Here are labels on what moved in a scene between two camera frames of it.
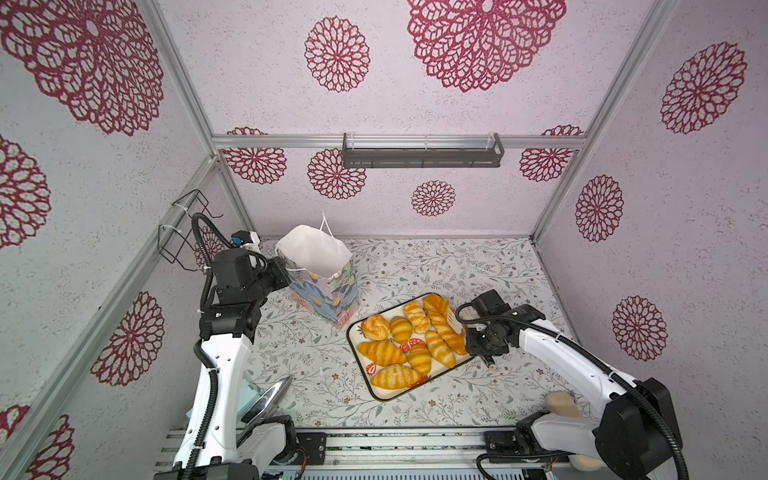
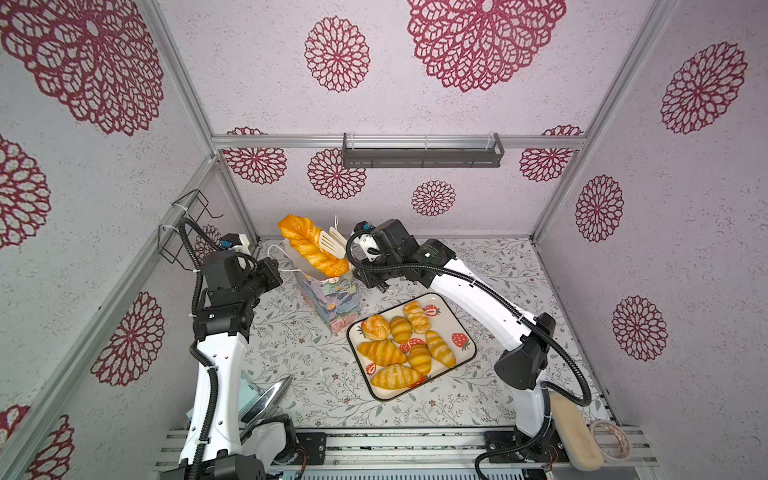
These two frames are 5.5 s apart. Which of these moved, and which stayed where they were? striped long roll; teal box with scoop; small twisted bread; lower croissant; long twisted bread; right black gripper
Moved: long twisted bread; right black gripper
Stayed: lower croissant; teal box with scoop; small twisted bread; striped long roll
